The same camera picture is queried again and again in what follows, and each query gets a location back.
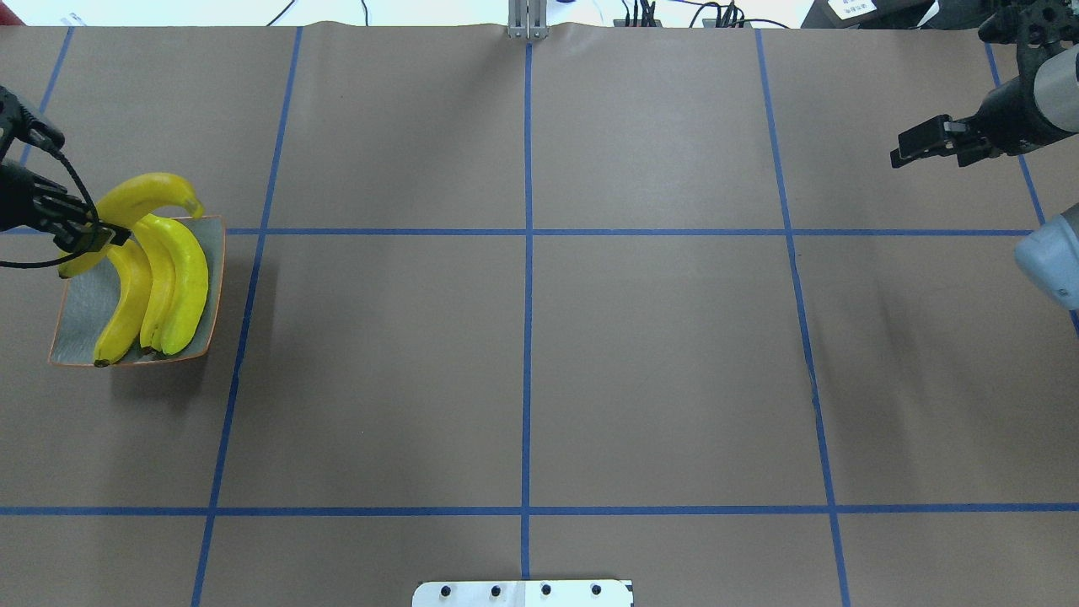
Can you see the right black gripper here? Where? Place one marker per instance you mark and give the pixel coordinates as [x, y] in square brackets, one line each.
[1009, 117]

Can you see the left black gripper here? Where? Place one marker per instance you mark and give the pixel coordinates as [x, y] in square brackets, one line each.
[25, 201]

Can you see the large yellow banana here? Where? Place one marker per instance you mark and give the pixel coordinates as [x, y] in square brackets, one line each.
[181, 318]

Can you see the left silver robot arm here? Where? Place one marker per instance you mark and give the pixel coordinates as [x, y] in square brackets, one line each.
[19, 123]

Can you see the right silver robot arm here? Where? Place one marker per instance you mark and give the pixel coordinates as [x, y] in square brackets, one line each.
[1047, 257]

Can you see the grey square plate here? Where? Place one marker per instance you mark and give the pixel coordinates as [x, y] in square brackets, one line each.
[89, 301]

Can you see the aluminium frame post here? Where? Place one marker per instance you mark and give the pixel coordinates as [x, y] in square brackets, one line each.
[527, 20]

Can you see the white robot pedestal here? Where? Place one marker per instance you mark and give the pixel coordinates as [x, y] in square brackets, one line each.
[549, 592]

